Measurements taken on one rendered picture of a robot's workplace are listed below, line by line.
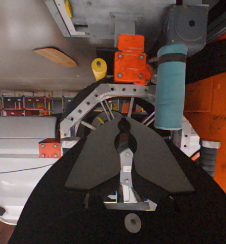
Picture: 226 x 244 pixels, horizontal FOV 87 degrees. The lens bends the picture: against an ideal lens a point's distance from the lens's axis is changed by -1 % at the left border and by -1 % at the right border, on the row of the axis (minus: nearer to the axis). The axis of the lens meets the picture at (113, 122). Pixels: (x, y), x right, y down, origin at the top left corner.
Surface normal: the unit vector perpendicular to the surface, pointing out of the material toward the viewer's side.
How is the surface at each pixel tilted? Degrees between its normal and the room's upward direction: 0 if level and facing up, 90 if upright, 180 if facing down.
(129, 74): 90
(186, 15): 90
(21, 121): 90
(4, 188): 90
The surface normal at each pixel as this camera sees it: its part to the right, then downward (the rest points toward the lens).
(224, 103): -1.00, -0.02
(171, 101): -0.28, 0.10
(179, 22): 0.05, 0.11
